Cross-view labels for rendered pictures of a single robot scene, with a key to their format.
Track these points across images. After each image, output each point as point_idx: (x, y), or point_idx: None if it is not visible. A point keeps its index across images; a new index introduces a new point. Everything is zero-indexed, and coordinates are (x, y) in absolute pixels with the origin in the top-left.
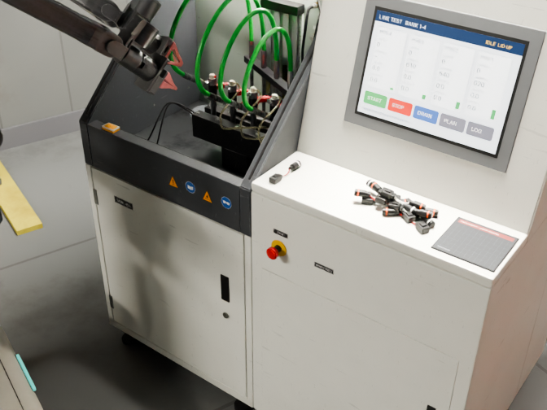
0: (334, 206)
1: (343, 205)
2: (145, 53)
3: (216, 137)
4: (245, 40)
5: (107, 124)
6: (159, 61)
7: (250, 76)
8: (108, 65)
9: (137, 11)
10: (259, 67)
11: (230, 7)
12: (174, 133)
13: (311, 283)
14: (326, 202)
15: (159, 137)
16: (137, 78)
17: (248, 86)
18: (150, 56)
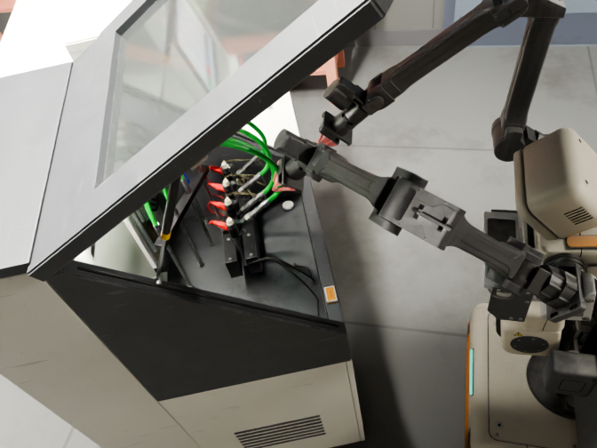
0: (283, 111)
1: (279, 109)
2: (303, 181)
3: (257, 240)
4: (132, 264)
5: (330, 300)
6: (329, 118)
7: (171, 251)
8: (283, 319)
9: (304, 140)
10: (178, 217)
11: (115, 260)
12: None
13: None
14: (285, 116)
15: None
16: (346, 140)
17: None
18: (328, 128)
